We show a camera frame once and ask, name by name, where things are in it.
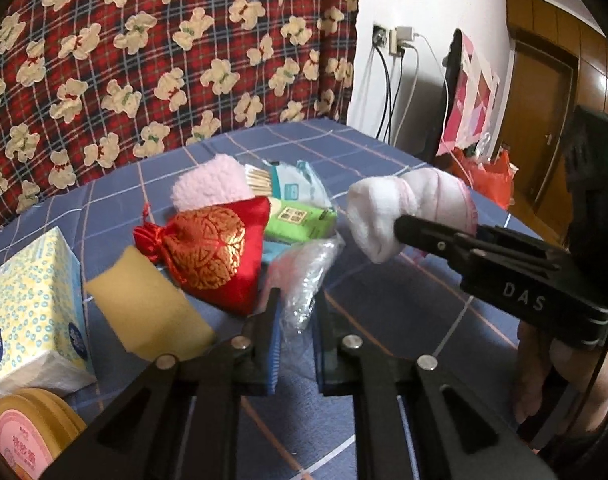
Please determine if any green tissue pack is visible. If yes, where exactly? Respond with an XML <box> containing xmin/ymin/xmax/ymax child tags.
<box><xmin>264</xmin><ymin>197</ymin><xmax>338</xmax><ymax>242</ymax></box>

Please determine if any cotton swab packet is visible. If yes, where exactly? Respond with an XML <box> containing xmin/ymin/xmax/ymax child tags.
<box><xmin>244</xmin><ymin>159</ymin><xmax>335</xmax><ymax>211</ymax></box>

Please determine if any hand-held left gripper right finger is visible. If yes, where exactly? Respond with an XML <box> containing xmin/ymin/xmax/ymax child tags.
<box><xmin>311</xmin><ymin>290</ymin><xmax>560</xmax><ymax>480</ymax></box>

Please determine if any person's right hand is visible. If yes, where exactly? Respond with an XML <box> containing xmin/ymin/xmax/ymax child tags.
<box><xmin>514</xmin><ymin>320</ymin><xmax>608</xmax><ymax>426</ymax></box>

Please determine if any black upright panel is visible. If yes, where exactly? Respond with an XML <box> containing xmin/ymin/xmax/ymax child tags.
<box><xmin>424</xmin><ymin>29</ymin><xmax>465</xmax><ymax>161</ymax></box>

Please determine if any yellow blue patterned tissue box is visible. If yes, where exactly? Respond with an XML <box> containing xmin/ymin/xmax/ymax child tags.
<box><xmin>0</xmin><ymin>226</ymin><xmax>97</xmax><ymax>396</ymax></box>

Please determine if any wall socket with chargers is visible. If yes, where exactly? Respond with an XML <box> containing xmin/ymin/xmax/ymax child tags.
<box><xmin>390</xmin><ymin>25</ymin><xmax>417</xmax><ymax>56</ymax></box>

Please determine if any white pink sock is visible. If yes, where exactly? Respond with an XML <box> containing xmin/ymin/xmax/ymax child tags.
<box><xmin>346</xmin><ymin>167</ymin><xmax>480</xmax><ymax>264</ymax></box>

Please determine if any yellow sponge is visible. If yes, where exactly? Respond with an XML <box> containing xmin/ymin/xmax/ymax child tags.
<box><xmin>84</xmin><ymin>246</ymin><xmax>217</xmax><ymax>361</ymax></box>

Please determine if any red gold drawstring pouch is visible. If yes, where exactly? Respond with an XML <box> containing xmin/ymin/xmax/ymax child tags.
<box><xmin>132</xmin><ymin>196</ymin><xmax>271</xmax><ymax>317</ymax></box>

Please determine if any blue plaid bed sheet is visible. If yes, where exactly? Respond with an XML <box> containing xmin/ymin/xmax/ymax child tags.
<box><xmin>0</xmin><ymin>117</ymin><xmax>575</xmax><ymax>480</ymax></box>

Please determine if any black cable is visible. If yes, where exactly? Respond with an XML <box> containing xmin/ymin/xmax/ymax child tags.
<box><xmin>376</xmin><ymin>45</ymin><xmax>393</xmax><ymax>143</ymax></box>

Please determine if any wooden wardrobe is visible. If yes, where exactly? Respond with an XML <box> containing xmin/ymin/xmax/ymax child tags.
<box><xmin>506</xmin><ymin>0</ymin><xmax>608</xmax><ymax>121</ymax></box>

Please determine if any pink fluffy cloth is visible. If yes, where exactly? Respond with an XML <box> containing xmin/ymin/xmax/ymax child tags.
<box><xmin>171</xmin><ymin>154</ymin><xmax>255</xmax><ymax>212</ymax></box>

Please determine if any red plastic bag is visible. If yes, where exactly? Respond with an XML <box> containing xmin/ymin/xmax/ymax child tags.
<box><xmin>451</xmin><ymin>150</ymin><xmax>515</xmax><ymax>211</ymax></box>

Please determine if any person's right forearm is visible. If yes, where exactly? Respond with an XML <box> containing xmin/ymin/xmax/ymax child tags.
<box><xmin>521</xmin><ymin>385</ymin><xmax>608</xmax><ymax>471</ymax></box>

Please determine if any clear plastic bag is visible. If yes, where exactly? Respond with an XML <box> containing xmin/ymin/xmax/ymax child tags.
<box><xmin>266</xmin><ymin>234</ymin><xmax>345</xmax><ymax>333</ymax></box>

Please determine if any wooden door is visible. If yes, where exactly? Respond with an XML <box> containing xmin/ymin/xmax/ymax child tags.
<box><xmin>499</xmin><ymin>40</ymin><xmax>580</xmax><ymax>246</ymax></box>

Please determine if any round tin with pink lid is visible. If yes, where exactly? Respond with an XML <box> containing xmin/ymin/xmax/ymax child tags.
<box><xmin>0</xmin><ymin>387</ymin><xmax>87</xmax><ymax>480</ymax></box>

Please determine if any red plaid bear-print blanket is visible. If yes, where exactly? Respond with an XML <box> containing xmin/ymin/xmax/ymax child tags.
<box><xmin>0</xmin><ymin>0</ymin><xmax>362</xmax><ymax>233</ymax></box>

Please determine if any white cable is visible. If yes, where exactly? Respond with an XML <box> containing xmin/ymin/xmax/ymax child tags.
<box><xmin>413</xmin><ymin>34</ymin><xmax>455</xmax><ymax>161</ymax></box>

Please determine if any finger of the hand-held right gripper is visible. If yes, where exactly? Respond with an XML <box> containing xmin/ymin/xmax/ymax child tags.
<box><xmin>394</xmin><ymin>214</ymin><xmax>571</xmax><ymax>272</ymax></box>

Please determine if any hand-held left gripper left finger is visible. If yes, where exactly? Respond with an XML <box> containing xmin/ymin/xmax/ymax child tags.
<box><xmin>41</xmin><ymin>287</ymin><xmax>282</xmax><ymax>480</ymax></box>

